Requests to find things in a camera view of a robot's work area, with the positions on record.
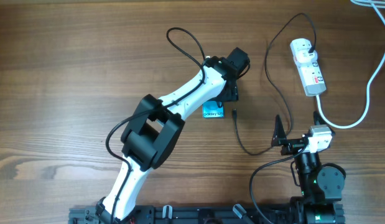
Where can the white charger adapter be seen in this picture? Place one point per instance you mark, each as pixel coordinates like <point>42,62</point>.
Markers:
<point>303,58</point>

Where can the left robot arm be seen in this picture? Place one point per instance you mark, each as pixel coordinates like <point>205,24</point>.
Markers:
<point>151,133</point>

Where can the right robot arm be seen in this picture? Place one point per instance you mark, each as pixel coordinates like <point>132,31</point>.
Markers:
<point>321,184</point>

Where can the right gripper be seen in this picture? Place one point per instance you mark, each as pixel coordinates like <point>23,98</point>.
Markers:
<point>280,139</point>

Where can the smartphone with cyan screen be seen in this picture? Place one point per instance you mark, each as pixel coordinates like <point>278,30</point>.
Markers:
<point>213,109</point>

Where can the white power strip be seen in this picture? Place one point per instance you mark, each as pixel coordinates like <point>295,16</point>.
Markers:
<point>311,76</point>

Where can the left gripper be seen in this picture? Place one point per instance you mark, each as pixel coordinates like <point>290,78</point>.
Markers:
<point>232,95</point>

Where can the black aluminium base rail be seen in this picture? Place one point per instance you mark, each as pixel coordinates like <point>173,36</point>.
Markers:
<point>276,213</point>

